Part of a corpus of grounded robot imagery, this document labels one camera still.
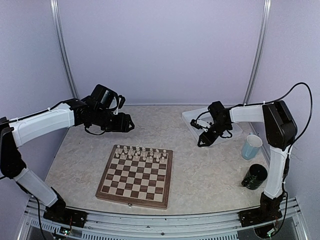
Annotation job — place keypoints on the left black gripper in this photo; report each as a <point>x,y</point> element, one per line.
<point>122,124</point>

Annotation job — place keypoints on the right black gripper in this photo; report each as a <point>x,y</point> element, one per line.
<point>209,140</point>

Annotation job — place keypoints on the wooden chess board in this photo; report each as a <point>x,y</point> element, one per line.
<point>137,176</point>

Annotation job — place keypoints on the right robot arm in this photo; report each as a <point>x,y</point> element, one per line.
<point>280,131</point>

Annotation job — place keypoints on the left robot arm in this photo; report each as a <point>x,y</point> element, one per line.
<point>16,132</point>

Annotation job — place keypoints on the light blue mug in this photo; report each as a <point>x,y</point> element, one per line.
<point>251,146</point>

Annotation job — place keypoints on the dark green mug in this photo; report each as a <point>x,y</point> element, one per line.
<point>254,177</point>

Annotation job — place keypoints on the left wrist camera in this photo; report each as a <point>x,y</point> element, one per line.
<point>120,100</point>

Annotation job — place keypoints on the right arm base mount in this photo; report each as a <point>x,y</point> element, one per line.
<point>256,216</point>

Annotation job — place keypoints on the front aluminium rail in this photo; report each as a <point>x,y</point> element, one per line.
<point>101,225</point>

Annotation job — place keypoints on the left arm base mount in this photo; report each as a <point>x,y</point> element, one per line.
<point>70,217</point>

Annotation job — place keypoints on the left aluminium frame post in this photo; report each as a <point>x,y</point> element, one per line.
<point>54,4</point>

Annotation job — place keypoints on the aluminium frame post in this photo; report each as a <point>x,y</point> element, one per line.
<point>54,4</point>
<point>259,50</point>

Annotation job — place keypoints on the right aluminium frame post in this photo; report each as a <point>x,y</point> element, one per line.
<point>259,50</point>

